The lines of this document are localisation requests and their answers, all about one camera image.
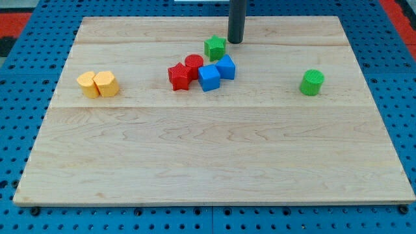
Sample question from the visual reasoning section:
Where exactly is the blue triangle block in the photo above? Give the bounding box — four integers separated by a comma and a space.
215, 55, 236, 80

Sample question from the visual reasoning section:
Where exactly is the blue cube block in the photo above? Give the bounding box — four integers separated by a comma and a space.
198, 64, 220, 92

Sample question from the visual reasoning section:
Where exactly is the red star block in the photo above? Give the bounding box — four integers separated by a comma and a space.
168, 63, 192, 91

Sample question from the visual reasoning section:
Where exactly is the red cylinder block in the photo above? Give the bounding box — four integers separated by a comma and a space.
185, 54, 204, 81

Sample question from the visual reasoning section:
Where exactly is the light wooden board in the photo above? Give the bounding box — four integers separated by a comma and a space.
13, 16, 415, 207

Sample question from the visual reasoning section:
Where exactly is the green star block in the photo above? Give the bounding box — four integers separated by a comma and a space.
204, 35, 226, 62

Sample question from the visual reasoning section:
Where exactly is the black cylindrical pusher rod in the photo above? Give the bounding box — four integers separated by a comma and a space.
227, 0, 247, 44

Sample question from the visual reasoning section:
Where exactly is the green cylinder block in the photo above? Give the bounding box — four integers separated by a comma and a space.
300, 70, 325, 96

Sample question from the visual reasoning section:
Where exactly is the yellow hexagon block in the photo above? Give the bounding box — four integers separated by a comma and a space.
93, 71, 120, 98

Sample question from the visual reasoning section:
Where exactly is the yellow half-round block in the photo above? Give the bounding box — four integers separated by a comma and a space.
77, 71, 99, 99

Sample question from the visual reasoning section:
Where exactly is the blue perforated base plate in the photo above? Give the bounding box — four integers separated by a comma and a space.
1, 0, 415, 233

